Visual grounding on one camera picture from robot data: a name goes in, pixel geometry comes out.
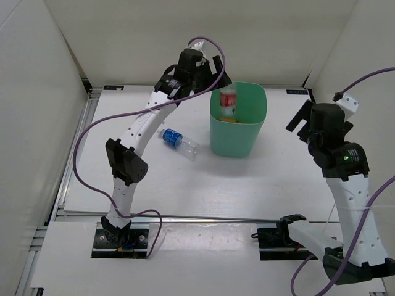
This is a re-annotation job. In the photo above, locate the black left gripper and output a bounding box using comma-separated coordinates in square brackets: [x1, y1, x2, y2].
[188, 55, 231, 94]

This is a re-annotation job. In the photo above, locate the clear bottle red cap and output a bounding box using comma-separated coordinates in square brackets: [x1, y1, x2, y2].
[220, 86, 237, 117]

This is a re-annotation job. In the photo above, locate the orange juice bottle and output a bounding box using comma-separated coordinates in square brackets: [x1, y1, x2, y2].
[218, 117, 239, 123]

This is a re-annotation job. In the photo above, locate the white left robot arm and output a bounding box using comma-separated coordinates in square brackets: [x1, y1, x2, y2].
[101, 46, 267, 247]

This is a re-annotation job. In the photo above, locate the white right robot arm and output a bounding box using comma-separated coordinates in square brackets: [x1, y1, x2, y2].
[277, 97, 394, 285]

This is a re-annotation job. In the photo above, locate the green plastic bin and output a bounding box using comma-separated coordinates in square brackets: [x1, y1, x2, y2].
[210, 82, 267, 157]

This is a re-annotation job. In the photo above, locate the clear bottle blue label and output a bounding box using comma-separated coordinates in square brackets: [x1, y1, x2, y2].
[157, 128, 199, 161]

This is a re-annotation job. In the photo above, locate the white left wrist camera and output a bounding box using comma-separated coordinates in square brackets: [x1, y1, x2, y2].
[189, 41, 205, 52]

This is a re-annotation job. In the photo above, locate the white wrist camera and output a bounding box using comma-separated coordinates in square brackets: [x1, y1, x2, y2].
[189, 41, 205, 52]
[333, 92, 359, 120]

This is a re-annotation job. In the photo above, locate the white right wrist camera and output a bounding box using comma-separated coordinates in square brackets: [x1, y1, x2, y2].
[333, 92, 359, 120]

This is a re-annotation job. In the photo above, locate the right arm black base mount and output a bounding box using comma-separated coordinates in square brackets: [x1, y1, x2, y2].
[251, 214, 312, 261]

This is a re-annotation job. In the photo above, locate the aluminium table rail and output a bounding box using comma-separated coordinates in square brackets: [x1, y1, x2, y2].
[131, 213, 278, 224]

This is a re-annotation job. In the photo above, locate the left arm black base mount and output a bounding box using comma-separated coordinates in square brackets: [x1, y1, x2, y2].
[91, 223, 149, 259]

